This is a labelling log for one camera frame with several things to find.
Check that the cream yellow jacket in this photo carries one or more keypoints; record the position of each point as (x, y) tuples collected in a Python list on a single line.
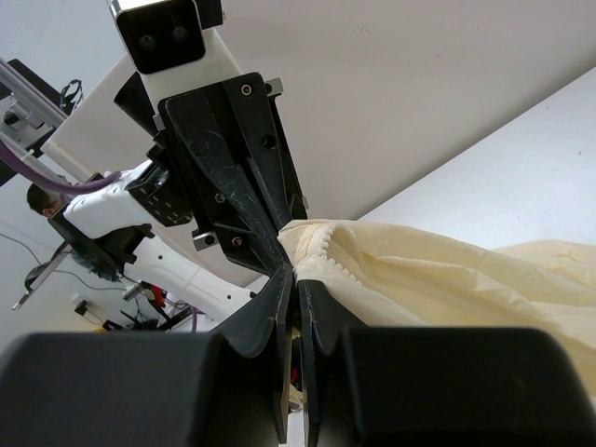
[(389, 274)]

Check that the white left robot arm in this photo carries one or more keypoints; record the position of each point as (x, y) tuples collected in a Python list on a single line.
[(116, 230)]

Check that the person in background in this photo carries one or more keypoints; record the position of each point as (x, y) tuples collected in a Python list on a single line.
[(41, 202)]

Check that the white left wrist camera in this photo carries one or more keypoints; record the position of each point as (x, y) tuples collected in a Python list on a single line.
[(174, 45)]

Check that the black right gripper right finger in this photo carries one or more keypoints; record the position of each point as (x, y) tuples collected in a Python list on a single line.
[(446, 386)]

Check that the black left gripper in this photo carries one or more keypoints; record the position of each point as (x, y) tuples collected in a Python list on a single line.
[(225, 152)]

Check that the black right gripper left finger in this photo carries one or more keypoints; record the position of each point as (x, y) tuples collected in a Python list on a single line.
[(225, 387)]

